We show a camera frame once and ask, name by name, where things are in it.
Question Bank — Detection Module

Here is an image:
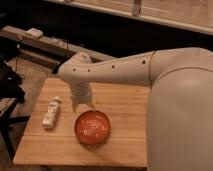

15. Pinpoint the small white box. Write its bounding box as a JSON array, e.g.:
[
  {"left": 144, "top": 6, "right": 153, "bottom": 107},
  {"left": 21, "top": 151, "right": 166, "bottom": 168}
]
[{"left": 25, "top": 28, "right": 43, "bottom": 39}]

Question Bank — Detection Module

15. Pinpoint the orange ceramic bowl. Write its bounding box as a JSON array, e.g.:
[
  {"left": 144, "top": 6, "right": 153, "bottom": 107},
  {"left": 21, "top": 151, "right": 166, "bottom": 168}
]
[{"left": 74, "top": 110, "right": 110, "bottom": 145}]

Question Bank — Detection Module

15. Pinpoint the long wooden beam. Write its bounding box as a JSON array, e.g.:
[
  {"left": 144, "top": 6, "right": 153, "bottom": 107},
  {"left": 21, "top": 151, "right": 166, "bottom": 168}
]
[{"left": 0, "top": 25, "right": 113, "bottom": 61}]

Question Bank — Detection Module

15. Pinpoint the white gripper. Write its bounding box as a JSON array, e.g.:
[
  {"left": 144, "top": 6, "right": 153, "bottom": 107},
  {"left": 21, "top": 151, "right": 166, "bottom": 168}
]
[{"left": 69, "top": 83, "right": 96, "bottom": 113}]

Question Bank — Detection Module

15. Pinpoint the wooden table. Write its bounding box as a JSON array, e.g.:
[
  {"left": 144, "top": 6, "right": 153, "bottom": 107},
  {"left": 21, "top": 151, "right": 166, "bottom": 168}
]
[{"left": 13, "top": 78, "right": 148, "bottom": 167}]

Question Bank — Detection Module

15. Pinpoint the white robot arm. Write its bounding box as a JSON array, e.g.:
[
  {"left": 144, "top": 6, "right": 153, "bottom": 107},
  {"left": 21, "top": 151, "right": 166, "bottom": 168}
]
[{"left": 58, "top": 47, "right": 213, "bottom": 171}]

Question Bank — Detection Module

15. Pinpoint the white plastic bottle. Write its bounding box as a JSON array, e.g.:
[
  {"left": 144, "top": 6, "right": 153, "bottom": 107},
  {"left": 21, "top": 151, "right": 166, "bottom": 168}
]
[{"left": 42, "top": 96, "right": 61, "bottom": 129}]

